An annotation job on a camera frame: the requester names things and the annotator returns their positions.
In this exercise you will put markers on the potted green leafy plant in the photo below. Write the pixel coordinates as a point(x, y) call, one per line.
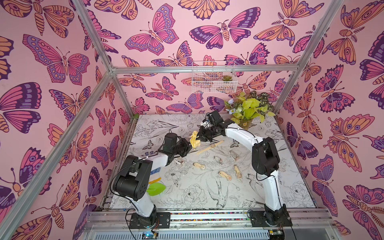
point(244, 108)

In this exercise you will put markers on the yellow cleaning cloth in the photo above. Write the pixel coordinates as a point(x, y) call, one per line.
point(194, 141)

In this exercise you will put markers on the pink strap round watch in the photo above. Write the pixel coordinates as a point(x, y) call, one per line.
point(218, 160)

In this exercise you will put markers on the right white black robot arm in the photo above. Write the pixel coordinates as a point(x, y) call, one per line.
point(265, 161)

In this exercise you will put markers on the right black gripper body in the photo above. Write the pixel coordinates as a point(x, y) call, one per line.
point(204, 133)

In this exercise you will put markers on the white strap watch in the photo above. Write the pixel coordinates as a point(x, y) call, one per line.
point(234, 155)

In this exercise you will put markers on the green yellow toy shovel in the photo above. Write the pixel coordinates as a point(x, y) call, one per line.
point(155, 187)

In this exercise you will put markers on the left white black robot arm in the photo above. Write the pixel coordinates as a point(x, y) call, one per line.
point(132, 180)

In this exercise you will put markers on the white wire basket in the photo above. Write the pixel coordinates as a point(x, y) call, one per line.
point(214, 79)

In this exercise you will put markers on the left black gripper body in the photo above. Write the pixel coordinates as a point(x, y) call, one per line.
point(181, 149)

